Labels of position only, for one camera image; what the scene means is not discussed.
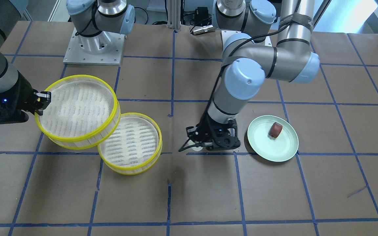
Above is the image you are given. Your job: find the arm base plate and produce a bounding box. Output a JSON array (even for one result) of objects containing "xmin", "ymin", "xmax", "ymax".
[
  {"xmin": 221, "ymin": 30, "xmax": 272, "ymax": 49},
  {"xmin": 63, "ymin": 29, "xmax": 127, "ymax": 66}
]

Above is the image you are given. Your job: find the aluminium frame post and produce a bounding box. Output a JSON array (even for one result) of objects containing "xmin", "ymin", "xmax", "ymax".
[{"xmin": 164, "ymin": 0, "xmax": 184, "ymax": 32}]

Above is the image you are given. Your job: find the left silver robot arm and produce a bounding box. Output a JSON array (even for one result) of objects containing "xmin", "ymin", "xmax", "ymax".
[{"xmin": 179, "ymin": 0, "xmax": 320, "ymax": 151}]

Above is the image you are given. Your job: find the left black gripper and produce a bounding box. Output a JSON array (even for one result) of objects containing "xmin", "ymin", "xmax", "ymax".
[{"xmin": 178, "ymin": 117, "xmax": 241, "ymax": 152}]

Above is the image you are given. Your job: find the light green plate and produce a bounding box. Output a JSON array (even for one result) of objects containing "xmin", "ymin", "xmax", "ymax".
[{"xmin": 246, "ymin": 115, "xmax": 299, "ymax": 162}]

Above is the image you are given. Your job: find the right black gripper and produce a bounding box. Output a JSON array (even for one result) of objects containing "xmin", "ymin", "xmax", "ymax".
[{"xmin": 0, "ymin": 74, "xmax": 52, "ymax": 124}]

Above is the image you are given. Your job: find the yellow steamer layer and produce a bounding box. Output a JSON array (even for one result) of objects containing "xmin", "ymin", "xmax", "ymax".
[
  {"xmin": 35, "ymin": 74, "xmax": 121, "ymax": 150},
  {"xmin": 97, "ymin": 112, "xmax": 163, "ymax": 176}
]

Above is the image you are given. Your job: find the brown bun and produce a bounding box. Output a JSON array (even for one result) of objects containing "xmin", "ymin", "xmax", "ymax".
[{"xmin": 268, "ymin": 122, "xmax": 283, "ymax": 139}]

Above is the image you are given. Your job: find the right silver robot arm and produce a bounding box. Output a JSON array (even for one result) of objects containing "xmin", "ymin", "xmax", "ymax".
[{"xmin": 0, "ymin": 0, "xmax": 52, "ymax": 124}]

